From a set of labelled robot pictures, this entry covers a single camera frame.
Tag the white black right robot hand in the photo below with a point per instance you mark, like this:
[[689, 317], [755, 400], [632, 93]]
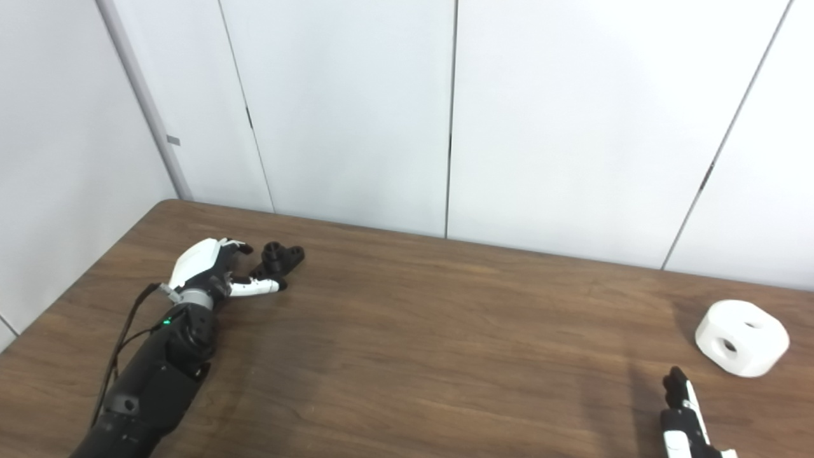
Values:
[[683, 432]]

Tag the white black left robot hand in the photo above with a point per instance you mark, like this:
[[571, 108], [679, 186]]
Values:
[[197, 261]]

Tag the black plastic holder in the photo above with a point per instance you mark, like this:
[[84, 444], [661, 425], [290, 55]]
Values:
[[280, 254]]

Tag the white cube block with holes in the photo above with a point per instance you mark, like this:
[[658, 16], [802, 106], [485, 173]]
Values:
[[757, 350]]

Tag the grey wall post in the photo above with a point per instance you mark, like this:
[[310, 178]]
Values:
[[142, 95]]

